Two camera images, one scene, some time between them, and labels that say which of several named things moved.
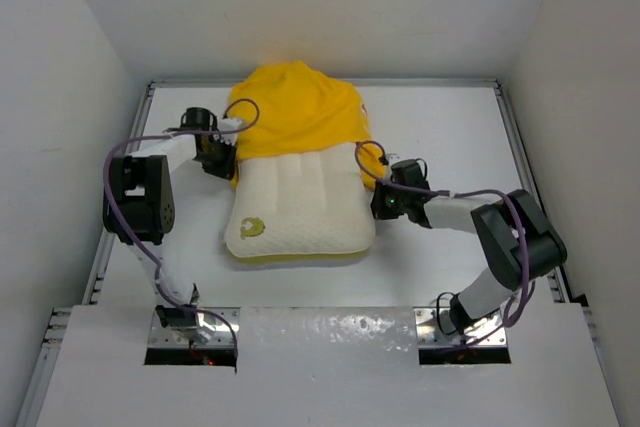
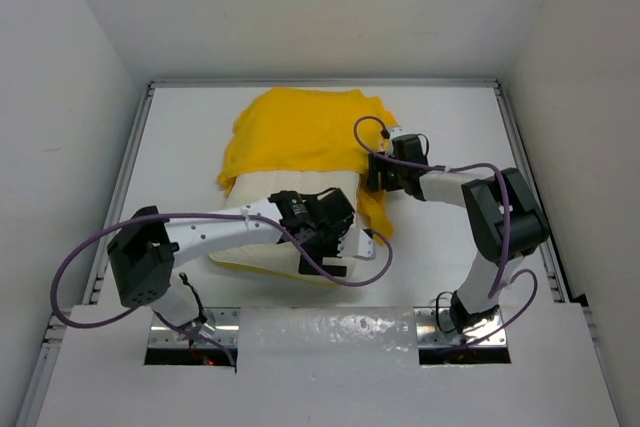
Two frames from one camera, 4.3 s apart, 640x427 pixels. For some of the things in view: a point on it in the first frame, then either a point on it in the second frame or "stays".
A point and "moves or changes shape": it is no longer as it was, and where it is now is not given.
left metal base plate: x=216 y=326 stays
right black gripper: x=377 y=205 to x=377 y=165
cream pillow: x=301 y=203 moves or changes shape
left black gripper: x=225 y=168 to x=337 y=228
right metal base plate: x=434 y=328 stays
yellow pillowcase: x=304 y=110 moves or changes shape
